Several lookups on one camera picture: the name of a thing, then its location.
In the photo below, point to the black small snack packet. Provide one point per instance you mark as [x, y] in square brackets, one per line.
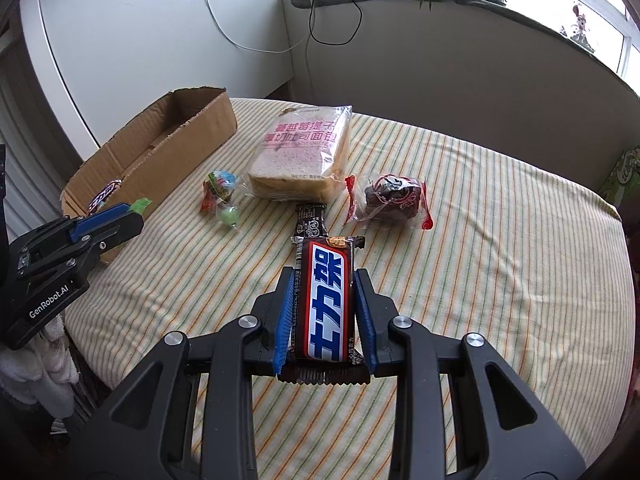
[310, 222]

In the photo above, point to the white cabinet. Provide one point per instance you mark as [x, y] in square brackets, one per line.
[99, 62]

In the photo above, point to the green candy packet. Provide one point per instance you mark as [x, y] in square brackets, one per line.
[139, 205]

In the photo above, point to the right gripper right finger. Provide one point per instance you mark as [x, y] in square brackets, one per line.
[501, 429]

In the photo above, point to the green patterned bag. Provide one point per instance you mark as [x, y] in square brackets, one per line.
[622, 179]

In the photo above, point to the Snickers bar in box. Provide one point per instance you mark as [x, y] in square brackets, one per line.
[101, 198]

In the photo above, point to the white towel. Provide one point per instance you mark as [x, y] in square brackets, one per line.
[42, 372]

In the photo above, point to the red chocolate cake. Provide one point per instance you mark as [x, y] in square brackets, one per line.
[388, 198]

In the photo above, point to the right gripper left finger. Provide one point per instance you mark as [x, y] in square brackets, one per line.
[186, 410]

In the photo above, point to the brown cardboard box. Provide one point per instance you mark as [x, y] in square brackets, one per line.
[155, 151]

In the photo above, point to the brown Snickers bar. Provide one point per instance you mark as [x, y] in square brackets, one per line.
[321, 344]

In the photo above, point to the colourful jelly candy bag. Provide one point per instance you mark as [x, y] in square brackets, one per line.
[218, 189]

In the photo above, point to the packaged sliced bread loaf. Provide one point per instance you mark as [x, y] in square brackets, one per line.
[302, 156]

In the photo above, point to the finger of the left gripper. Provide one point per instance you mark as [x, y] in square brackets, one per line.
[88, 251]
[102, 219]

